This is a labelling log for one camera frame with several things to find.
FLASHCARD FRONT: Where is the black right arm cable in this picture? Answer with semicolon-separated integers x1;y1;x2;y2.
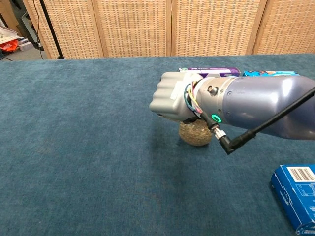
184;81;315;155

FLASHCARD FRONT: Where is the white paper stack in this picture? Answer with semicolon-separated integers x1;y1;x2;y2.
0;24;23;45

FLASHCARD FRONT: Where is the dark grey machine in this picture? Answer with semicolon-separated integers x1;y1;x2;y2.
19;11;44;51

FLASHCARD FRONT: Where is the purple toothpaste box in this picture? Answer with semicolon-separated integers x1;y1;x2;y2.
179;66;241;77

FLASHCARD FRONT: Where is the dark blue barcode box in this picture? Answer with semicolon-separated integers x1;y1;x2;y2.
271;164;315;236

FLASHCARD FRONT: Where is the thin black hanging cable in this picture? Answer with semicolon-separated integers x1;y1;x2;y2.
32;0;44;59

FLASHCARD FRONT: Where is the glass jar with black lid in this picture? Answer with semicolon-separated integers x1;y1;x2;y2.
178;119;212;147

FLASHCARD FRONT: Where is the woven wooden screen panel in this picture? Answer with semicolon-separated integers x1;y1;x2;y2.
22;0;104;59
91;0;172;59
171;0;268;57
252;0;315;56

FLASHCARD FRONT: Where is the small white box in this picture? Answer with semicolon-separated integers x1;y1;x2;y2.
18;41;34;52

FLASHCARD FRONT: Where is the teal table cloth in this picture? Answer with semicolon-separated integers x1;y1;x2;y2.
0;53;315;236

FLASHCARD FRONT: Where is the orange plastic bag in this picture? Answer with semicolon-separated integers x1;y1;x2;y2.
0;39;19;53

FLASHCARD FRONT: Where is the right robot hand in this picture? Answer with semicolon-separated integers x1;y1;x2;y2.
149;71;205;123

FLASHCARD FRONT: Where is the light blue cookie box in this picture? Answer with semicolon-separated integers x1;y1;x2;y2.
243;70;301;77

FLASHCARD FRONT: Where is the black stand pole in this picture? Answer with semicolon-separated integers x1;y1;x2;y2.
39;0;65;60

